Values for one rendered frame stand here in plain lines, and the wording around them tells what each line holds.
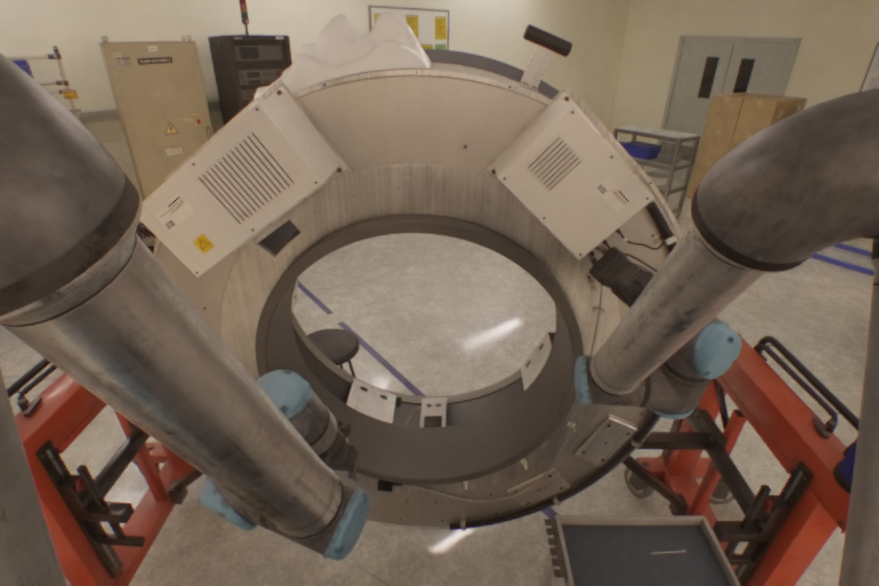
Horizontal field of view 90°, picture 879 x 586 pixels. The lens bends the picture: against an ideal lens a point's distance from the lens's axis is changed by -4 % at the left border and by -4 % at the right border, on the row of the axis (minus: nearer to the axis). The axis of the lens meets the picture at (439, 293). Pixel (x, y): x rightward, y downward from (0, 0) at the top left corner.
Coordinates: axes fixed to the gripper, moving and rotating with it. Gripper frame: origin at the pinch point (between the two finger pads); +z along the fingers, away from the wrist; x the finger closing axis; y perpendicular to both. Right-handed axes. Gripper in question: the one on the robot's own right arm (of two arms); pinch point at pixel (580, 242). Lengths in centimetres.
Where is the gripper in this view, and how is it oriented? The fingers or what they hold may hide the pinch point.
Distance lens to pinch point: 104.0
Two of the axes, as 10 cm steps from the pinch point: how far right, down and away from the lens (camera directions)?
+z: -4.0, -5.6, 7.2
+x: 6.7, -7.1, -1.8
